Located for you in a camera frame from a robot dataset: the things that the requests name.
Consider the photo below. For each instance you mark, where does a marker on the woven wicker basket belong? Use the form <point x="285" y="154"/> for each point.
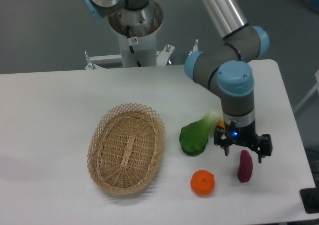
<point x="126" y="149"/>

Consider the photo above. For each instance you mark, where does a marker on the orange tangerine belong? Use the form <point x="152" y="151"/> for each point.
<point x="202" y="182"/>

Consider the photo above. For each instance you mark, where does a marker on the white frame at right edge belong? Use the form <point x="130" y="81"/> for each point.
<point x="308" y="98"/>

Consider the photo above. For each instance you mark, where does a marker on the purple sweet potato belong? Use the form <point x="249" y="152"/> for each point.
<point x="245" y="169"/>

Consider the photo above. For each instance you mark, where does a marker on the green bok choy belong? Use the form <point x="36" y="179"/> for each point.
<point x="194" y="137"/>

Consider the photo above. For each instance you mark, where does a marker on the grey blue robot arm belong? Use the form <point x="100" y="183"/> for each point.
<point x="226" y="72"/>

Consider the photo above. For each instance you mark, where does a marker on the black device at table edge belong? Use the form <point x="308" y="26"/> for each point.
<point x="310" y="199"/>

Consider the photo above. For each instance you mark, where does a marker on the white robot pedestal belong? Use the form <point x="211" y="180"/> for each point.
<point x="136" y="32"/>

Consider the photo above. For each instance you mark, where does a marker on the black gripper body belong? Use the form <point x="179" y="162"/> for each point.
<point x="245" y="136"/>

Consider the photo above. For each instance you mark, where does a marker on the yellow corn cob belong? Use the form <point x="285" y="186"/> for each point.
<point x="221" y="124"/>

